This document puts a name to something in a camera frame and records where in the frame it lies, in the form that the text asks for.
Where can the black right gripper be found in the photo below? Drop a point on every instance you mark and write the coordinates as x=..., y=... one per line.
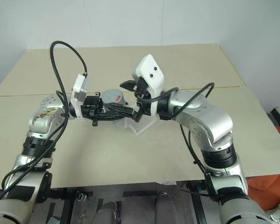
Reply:
x=143, y=93

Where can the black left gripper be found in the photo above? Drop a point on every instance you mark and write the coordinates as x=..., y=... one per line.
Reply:
x=91, y=107

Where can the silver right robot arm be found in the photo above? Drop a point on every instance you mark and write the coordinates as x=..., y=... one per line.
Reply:
x=212, y=121

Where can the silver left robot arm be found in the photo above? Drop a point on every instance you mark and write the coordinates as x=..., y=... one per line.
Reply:
x=37, y=121

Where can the clear plastic box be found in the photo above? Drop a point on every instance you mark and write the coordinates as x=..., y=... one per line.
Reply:
x=142, y=126

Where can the orange fabric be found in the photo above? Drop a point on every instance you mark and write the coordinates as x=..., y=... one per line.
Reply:
x=270, y=191

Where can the white shoe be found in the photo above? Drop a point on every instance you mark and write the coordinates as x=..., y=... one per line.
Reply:
x=278, y=213

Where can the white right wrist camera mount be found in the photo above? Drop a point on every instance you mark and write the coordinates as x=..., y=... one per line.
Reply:
x=151, y=70

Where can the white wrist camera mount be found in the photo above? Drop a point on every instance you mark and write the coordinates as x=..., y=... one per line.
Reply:
x=79, y=91
x=151, y=70

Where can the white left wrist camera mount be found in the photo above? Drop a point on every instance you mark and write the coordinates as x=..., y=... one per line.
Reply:
x=79, y=91

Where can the black table frame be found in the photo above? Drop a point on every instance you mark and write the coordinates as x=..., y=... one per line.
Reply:
x=197, y=200

